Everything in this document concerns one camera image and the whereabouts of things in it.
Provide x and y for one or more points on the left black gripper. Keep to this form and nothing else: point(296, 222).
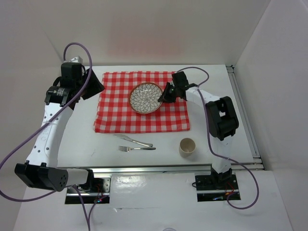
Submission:
point(96, 86)

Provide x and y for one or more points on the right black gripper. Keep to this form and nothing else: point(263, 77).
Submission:
point(164, 95)

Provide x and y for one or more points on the patterned ceramic plate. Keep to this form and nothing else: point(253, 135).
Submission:
point(143, 99)

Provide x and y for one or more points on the red white checkered cloth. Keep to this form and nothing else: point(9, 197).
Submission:
point(114, 114)

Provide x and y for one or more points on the beige paper cup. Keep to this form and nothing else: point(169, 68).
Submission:
point(186, 147)

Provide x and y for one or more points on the silver fork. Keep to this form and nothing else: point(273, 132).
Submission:
point(128, 149)

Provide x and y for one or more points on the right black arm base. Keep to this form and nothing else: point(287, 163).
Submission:
point(209, 189)

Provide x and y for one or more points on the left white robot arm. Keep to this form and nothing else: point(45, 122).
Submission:
point(40, 169)

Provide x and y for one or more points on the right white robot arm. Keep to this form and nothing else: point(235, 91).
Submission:
point(221, 121)

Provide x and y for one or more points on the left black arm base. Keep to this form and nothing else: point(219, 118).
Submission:
point(97, 192)

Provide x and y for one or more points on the silver table knife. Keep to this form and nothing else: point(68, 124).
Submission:
point(124, 137)

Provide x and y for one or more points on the aluminium rail right side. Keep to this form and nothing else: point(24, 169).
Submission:
point(246, 124)

